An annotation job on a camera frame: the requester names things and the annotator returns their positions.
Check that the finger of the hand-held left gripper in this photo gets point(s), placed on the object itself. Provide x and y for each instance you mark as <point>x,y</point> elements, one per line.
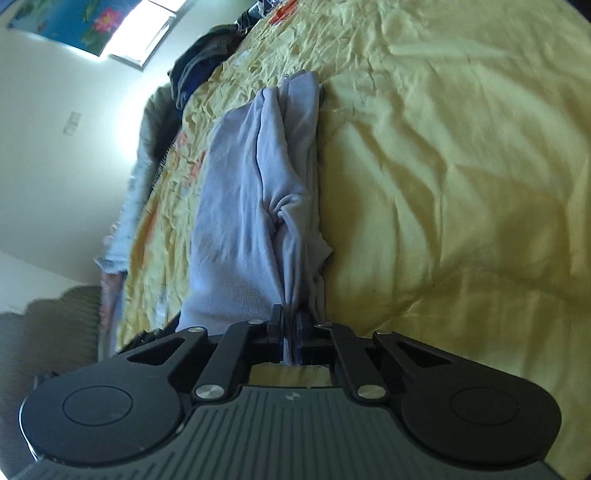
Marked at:
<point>147,337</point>

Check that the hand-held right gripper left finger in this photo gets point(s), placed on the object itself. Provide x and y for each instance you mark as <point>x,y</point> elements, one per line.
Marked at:
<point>276,332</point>

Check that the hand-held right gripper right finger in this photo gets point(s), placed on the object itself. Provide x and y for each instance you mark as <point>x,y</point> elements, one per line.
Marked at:
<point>305,341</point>

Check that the lavender small garment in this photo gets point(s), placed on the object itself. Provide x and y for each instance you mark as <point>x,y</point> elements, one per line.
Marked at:
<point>258,207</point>

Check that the pile of dark clothes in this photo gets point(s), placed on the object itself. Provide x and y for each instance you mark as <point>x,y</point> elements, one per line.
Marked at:
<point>207,55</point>

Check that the grey-green upholstered furniture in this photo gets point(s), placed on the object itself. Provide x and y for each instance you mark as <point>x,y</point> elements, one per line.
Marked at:
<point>51,341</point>

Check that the yellow printed bedspread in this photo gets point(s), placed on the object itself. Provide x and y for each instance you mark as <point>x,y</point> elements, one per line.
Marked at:
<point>438,184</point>

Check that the window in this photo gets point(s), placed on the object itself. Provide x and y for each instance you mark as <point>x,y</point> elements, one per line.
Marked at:
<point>143,32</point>

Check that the white wall switch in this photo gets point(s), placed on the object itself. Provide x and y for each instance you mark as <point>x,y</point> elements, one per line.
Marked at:
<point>72,122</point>

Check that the wall poster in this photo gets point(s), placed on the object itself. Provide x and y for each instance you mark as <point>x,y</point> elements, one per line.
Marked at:
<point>78,21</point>

